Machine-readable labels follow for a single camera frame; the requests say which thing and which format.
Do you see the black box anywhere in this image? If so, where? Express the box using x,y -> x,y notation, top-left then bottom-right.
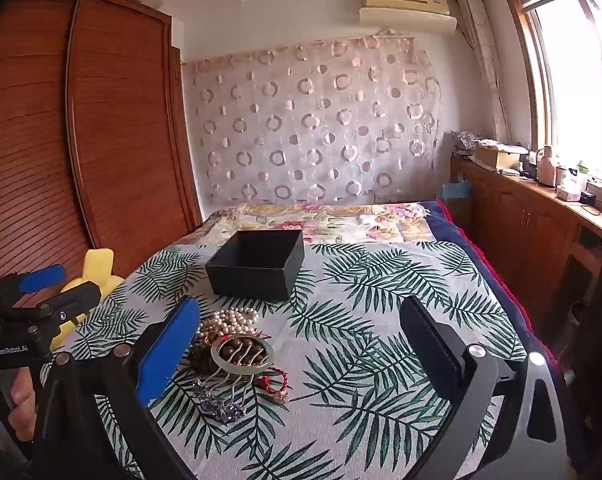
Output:
205,229 -> 306,302

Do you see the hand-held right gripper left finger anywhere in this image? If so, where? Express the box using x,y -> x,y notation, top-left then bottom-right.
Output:
31,296 -> 202,480

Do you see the yellow plush toy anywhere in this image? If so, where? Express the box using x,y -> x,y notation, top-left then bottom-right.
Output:
48,249 -> 124,353

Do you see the blue blanket with red edge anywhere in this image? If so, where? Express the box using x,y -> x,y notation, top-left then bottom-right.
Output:
421,200 -> 542,356

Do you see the pink jug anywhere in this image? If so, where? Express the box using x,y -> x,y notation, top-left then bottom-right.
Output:
537,145 -> 558,187

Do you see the blue plastic bag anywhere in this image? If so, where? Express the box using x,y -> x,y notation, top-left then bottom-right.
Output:
438,176 -> 474,203

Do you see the wall air conditioner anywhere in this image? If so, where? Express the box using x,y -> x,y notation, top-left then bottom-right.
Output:
358,0 -> 459,36

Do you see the wooden wardrobe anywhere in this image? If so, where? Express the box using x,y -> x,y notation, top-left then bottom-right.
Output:
0,0 -> 204,311

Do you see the low wooden cabinet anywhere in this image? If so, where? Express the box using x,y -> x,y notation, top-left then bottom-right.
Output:
448,155 -> 602,361

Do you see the brown bead bracelet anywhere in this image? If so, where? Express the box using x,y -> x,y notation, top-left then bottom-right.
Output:
218,337 -> 264,365

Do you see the cardboard box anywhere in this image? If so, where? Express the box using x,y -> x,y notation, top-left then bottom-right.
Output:
474,141 -> 529,170

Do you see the pearl necklace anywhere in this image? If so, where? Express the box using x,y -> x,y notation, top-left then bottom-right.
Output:
196,307 -> 259,343

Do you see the red string bracelet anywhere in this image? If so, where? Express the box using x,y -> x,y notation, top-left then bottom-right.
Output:
255,364 -> 293,406

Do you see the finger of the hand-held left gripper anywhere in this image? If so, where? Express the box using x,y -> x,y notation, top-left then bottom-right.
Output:
11,282 -> 102,333
0,264 -> 68,311

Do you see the patterned window curtain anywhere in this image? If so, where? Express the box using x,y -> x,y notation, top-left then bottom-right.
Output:
456,0 -> 512,143

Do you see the person's left hand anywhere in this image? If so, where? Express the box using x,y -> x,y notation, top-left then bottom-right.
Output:
0,377 -> 38,443

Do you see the circle-pattern wall cloth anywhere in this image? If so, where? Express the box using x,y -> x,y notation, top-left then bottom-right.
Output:
181,35 -> 442,206

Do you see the patterned cloth bundle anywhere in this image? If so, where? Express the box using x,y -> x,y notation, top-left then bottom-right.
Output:
450,130 -> 482,153

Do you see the pale jade bangle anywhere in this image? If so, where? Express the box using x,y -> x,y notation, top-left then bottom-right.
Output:
210,334 -> 278,375

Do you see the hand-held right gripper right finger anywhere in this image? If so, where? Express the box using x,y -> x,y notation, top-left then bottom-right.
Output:
398,296 -> 582,480

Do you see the silver crystal hair comb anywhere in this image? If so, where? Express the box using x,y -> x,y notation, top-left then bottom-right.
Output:
191,342 -> 262,423

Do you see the leaf-print bedspread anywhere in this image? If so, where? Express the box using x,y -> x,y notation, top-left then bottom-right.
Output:
41,242 -> 537,480

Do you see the window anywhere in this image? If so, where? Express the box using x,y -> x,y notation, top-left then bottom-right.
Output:
501,0 -> 602,186

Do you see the floral pillow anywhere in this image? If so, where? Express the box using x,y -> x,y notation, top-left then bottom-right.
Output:
201,201 -> 434,248

